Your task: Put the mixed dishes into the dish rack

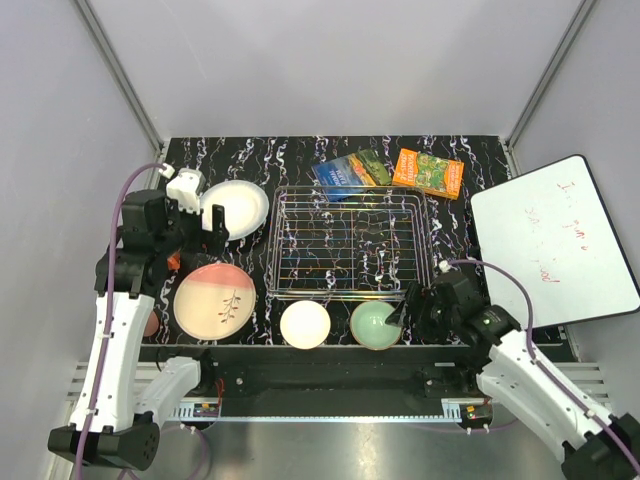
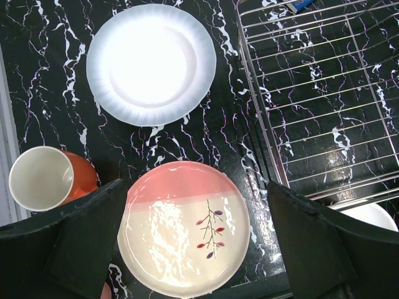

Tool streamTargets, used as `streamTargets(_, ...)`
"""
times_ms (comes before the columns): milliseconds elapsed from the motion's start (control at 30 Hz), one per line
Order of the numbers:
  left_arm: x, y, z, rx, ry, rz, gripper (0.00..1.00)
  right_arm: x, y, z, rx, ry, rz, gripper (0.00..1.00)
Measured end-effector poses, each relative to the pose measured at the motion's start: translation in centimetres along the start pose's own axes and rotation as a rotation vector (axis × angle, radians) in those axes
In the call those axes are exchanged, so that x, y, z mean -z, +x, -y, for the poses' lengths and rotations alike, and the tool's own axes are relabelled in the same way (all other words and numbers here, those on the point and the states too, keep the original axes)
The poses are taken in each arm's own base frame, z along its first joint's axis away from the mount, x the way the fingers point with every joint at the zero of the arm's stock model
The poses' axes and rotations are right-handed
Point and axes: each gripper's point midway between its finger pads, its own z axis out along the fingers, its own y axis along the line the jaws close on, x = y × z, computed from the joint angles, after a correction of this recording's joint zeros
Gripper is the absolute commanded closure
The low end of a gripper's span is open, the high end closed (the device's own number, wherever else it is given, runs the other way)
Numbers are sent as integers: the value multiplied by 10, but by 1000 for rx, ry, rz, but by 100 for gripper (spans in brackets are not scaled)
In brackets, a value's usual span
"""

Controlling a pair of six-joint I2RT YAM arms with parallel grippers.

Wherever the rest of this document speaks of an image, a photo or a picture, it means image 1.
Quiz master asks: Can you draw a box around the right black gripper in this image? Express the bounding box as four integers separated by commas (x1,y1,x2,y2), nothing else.
385,281,460,346

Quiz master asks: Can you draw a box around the green ceramic bowl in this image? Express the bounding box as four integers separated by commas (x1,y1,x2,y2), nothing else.
350,300,402,351

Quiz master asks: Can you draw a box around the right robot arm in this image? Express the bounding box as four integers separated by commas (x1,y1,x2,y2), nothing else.
385,271,639,479

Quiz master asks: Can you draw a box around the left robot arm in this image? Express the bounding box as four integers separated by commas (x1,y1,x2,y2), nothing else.
48,190,229,473

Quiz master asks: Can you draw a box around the orange mug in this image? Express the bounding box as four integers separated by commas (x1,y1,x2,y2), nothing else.
167,252,180,271

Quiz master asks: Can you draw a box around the white paper plate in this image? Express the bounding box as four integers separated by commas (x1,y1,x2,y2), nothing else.
200,180,269,241

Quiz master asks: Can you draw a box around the pink cream floral plate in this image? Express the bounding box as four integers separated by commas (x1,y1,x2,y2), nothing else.
174,263,256,341

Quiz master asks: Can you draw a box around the pink cup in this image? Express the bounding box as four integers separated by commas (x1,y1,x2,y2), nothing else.
144,311,160,337

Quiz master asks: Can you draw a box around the orange bowl white inside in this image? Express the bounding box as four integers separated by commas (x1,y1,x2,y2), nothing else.
280,300,331,350

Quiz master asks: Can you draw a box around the orange green book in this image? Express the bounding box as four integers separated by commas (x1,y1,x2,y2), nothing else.
392,148,464,200

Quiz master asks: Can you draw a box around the blue landscape book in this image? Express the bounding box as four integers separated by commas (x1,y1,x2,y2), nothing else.
312,149,392,201

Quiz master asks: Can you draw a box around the white whiteboard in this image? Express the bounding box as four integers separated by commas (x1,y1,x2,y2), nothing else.
471,155,639,327

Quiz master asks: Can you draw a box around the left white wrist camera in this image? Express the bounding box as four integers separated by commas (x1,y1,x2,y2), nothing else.
165,168,205,214

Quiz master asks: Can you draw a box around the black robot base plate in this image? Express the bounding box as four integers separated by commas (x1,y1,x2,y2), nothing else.
140,345,483,418

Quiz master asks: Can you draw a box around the metal wire dish rack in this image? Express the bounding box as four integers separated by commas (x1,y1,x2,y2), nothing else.
265,186,432,301

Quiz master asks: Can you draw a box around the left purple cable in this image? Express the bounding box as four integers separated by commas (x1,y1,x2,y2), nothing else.
72,162,176,480

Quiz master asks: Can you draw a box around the purple cable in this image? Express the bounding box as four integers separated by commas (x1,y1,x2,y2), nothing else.
437,257,640,461
72,162,176,480

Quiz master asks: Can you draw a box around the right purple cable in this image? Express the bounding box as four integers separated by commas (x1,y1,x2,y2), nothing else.
437,257,640,461

